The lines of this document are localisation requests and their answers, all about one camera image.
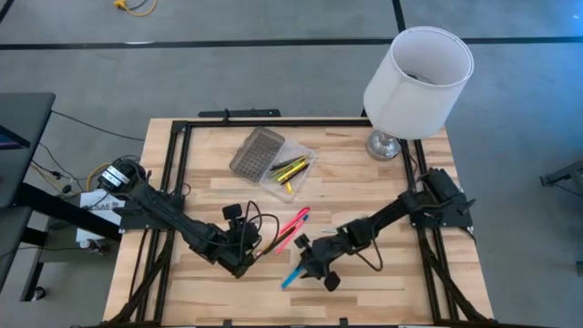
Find black mount bracket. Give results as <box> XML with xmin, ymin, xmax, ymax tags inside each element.
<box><xmin>198</xmin><ymin>108</ymin><xmax>282</xmax><ymax>119</ymax></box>

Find dark grey desk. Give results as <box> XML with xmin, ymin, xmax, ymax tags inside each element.
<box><xmin>0</xmin><ymin>92</ymin><xmax>56</xmax><ymax>292</ymax></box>

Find white shade silver table lamp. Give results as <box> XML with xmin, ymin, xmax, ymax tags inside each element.
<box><xmin>363</xmin><ymin>26</ymin><xmax>476</xmax><ymax>162</ymax></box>

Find dark pencil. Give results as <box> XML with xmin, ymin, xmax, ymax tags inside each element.
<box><xmin>269</xmin><ymin>155</ymin><xmax>307</xmax><ymax>172</ymax></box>

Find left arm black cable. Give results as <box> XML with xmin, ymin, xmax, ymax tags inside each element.
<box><xmin>240</xmin><ymin>200</ymin><xmax>281</xmax><ymax>257</ymax></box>

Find black metal table frame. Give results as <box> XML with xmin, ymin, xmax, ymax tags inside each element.
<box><xmin>102</xmin><ymin>118</ymin><xmax>493</xmax><ymax>328</ymax></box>

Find grey stand leg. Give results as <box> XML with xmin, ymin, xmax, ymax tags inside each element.
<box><xmin>539</xmin><ymin>159</ymin><xmax>583</xmax><ymax>198</ymax></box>

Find grey translucent box lid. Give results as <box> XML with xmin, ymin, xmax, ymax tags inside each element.
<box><xmin>229</xmin><ymin>126</ymin><xmax>287</xmax><ymax>184</ymax></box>

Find black pen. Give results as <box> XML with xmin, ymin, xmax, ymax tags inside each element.
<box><xmin>261</xmin><ymin>226</ymin><xmax>298</xmax><ymax>254</ymax></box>

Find dark screen device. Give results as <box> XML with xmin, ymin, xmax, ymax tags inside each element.
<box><xmin>0</xmin><ymin>125</ymin><xmax>32</xmax><ymax>151</ymax></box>

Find yellow floor cable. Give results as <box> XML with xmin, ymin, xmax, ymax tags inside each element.
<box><xmin>112</xmin><ymin>0</ymin><xmax>159</xmax><ymax>18</ymax></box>

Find black floor cable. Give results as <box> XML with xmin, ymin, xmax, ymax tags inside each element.
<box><xmin>49</xmin><ymin>108</ymin><xmax>146</xmax><ymax>142</ymax></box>

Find right arm short black cable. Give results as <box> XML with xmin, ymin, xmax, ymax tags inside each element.
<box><xmin>354</xmin><ymin>222</ymin><xmax>384</xmax><ymax>273</ymax></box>

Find white labelled box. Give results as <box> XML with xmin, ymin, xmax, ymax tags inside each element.
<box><xmin>75</xmin><ymin>189</ymin><xmax>131</xmax><ymax>243</ymax></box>

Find black marker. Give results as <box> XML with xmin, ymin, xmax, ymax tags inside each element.
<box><xmin>281</xmin><ymin>163</ymin><xmax>312</xmax><ymax>186</ymax></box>

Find orange pencil pink eraser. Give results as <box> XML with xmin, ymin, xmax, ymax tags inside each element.
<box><xmin>255</xmin><ymin>227</ymin><xmax>296</xmax><ymax>258</ymax></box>

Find clear plastic supply box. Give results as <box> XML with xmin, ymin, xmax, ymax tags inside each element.
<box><xmin>258</xmin><ymin>138</ymin><xmax>318</xmax><ymax>204</ymax></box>

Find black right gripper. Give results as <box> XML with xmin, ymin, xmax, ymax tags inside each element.
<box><xmin>294</xmin><ymin>233</ymin><xmax>350</xmax><ymax>292</ymax></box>

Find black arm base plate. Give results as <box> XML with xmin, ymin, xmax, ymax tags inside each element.
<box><xmin>118</xmin><ymin>200</ymin><xmax>183</xmax><ymax>231</ymax></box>
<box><xmin>406</xmin><ymin>190</ymin><xmax>475</xmax><ymax>230</ymax></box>

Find pink pencil blue eraser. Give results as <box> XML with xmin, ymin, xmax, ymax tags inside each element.
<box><xmin>273</xmin><ymin>214</ymin><xmax>311</xmax><ymax>256</ymax></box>

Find pink pen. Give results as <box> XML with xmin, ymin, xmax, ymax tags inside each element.
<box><xmin>278</xmin><ymin>206</ymin><xmax>312</xmax><ymax>232</ymax></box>

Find blue pen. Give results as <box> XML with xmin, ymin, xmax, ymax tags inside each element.
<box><xmin>280</xmin><ymin>263</ymin><xmax>307</xmax><ymax>291</ymax></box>

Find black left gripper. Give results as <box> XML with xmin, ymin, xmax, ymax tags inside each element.
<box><xmin>213</xmin><ymin>203</ymin><xmax>262</xmax><ymax>279</ymax></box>

